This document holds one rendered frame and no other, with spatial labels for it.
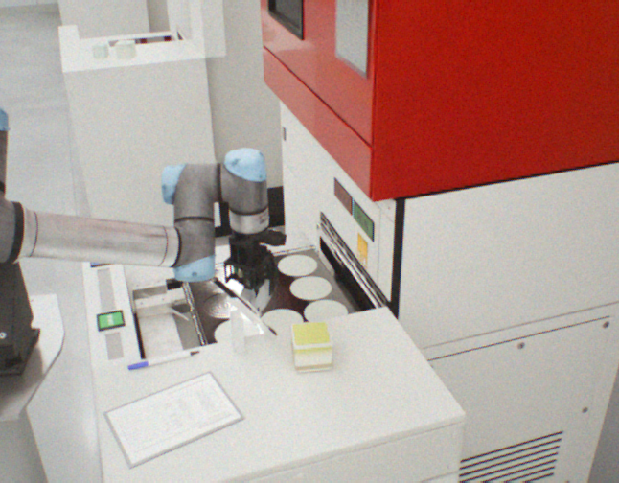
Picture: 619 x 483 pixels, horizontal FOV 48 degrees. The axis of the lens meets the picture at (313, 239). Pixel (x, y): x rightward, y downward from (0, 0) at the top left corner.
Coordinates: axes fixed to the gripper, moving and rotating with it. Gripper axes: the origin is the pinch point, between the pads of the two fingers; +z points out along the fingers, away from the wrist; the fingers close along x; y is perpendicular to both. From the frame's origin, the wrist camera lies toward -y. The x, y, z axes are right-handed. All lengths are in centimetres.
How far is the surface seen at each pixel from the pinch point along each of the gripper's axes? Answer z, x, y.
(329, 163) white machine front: -15.0, -3.3, -41.6
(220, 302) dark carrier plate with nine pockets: 9.4, -15.8, -7.6
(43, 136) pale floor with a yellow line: 99, -315, -229
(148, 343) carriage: 11.3, -23.5, 10.4
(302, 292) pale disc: 9.3, -0.1, -19.3
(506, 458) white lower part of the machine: 64, 51, -41
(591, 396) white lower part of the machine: 49, 68, -59
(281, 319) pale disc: 9.3, 0.4, -7.7
